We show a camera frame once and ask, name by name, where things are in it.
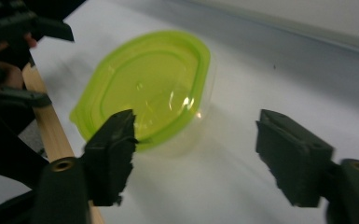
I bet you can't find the green round container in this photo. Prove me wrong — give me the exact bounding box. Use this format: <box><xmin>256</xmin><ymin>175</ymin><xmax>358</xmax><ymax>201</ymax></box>
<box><xmin>69</xmin><ymin>29</ymin><xmax>217</xmax><ymax>157</ymax></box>

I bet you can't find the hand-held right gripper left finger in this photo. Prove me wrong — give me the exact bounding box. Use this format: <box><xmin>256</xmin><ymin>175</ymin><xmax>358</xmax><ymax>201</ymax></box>
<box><xmin>83</xmin><ymin>108</ymin><xmax>139</xmax><ymax>208</ymax></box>

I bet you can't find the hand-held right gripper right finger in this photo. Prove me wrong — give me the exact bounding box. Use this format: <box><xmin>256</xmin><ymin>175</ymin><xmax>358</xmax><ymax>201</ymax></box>
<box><xmin>255</xmin><ymin>108</ymin><xmax>336</xmax><ymax>208</ymax></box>

